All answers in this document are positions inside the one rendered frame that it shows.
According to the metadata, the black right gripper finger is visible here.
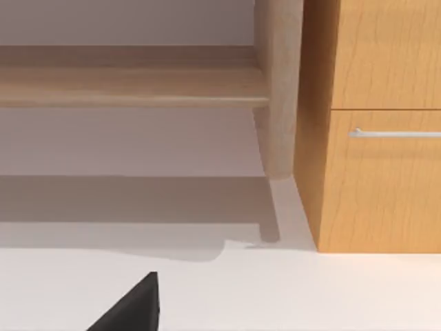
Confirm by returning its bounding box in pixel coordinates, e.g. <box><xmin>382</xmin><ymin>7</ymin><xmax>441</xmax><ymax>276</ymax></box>
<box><xmin>85</xmin><ymin>271</ymin><xmax>161</xmax><ymax>331</ymax></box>

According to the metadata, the pale wooden open shelf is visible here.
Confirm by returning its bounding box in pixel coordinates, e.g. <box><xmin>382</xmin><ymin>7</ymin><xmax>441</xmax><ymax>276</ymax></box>
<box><xmin>0</xmin><ymin>0</ymin><xmax>304</xmax><ymax>181</ymax></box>

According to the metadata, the wooden cupboard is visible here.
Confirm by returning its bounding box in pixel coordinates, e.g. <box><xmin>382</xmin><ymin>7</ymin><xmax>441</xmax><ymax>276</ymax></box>
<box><xmin>294</xmin><ymin>0</ymin><xmax>441</xmax><ymax>254</ymax></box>

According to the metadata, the wooden drawer front with handle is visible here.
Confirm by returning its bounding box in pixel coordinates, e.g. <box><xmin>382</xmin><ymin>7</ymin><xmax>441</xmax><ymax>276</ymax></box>
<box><xmin>318</xmin><ymin>109</ymin><xmax>441</xmax><ymax>254</ymax></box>

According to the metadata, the long metal handle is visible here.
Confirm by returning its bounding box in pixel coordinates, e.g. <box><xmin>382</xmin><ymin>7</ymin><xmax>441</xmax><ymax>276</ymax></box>
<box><xmin>348</xmin><ymin>128</ymin><xmax>441</xmax><ymax>140</ymax></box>

